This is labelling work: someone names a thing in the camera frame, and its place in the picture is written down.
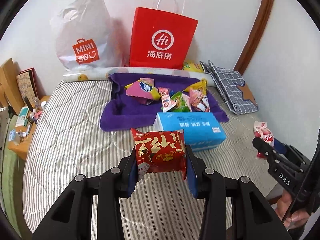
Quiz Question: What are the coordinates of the red white jelly packet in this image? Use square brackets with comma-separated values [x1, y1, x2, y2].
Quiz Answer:
[252, 121, 274, 159]

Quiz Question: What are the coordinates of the green snack packet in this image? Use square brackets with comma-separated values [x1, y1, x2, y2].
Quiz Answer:
[168, 91, 192, 112]

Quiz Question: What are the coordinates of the wooden bedside table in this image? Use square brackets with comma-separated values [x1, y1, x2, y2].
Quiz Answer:
[7, 94, 52, 161]

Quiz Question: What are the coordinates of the yellow bag behind roll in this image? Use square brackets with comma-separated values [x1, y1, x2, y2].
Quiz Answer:
[182, 62, 204, 73]

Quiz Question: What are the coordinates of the purple towel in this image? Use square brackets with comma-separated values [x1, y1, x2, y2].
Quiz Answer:
[99, 73, 230, 132]

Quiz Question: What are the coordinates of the person's right hand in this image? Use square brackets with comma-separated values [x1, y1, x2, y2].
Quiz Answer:
[274, 189, 311, 229]

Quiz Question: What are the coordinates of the fruit print rolled mat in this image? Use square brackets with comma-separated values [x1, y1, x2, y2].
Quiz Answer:
[63, 67, 215, 87]

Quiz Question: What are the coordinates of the pink cartoon snack packet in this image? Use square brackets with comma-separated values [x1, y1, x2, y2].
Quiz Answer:
[189, 88, 210, 112]

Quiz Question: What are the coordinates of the brown patterned box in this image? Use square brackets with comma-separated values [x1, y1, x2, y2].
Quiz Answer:
[16, 68, 39, 104]

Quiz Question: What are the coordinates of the brown wooden door frame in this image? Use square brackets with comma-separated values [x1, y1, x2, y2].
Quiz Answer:
[234, 0, 274, 75]

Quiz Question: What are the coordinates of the long strawberry bear snack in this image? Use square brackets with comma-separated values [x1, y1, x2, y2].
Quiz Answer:
[159, 87, 176, 113]

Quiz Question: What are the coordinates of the magenta yellow snack packet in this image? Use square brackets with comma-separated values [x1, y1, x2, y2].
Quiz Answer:
[125, 77, 161, 105]

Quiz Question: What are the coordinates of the red gold snack packet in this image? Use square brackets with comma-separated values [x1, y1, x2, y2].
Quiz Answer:
[131, 128, 187, 180]

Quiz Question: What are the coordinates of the white Miniso plastic bag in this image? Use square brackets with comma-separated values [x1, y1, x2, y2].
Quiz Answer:
[50, 0, 123, 71]

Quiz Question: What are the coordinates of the red Haidilao paper bag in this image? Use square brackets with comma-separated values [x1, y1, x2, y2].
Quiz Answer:
[129, 7, 198, 69]

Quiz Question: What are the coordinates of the blue tissue pack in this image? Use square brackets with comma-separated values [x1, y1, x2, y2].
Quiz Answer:
[153, 112, 226, 151]

